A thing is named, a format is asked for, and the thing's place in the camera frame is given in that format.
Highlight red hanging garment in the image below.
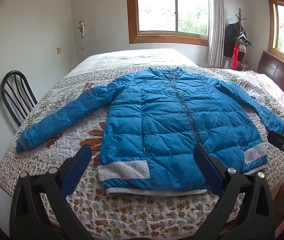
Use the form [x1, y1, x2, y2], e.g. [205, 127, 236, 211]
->
[231, 41, 241, 70]

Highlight white curtain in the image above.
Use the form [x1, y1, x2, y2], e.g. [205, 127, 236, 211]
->
[207, 0, 226, 67]

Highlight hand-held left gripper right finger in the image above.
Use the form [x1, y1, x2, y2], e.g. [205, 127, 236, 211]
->
[193, 143, 276, 240]

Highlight dark hanging coat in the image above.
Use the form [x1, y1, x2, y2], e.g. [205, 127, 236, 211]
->
[223, 23, 241, 58]

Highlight wooden coat rack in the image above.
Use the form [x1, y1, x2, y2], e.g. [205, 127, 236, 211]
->
[235, 8, 248, 32]

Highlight floral quilted bedspread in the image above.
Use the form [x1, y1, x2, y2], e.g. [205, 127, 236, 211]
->
[0, 48, 284, 240]

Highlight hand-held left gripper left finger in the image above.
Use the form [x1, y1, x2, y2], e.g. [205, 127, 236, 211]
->
[9, 144, 94, 240]

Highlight white wall device with cord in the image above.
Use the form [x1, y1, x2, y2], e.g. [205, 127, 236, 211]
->
[74, 21, 87, 68]

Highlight wide wooden framed window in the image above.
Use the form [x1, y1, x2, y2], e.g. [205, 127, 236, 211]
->
[126, 0, 214, 47]

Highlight black metal chair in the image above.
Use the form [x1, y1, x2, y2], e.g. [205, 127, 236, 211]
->
[1, 70, 38, 127]

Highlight dark wooden headboard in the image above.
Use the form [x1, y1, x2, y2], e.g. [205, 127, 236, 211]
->
[257, 51, 284, 103]

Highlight blue puffer jacket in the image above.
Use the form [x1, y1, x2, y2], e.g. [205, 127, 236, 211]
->
[15, 66, 284, 195]

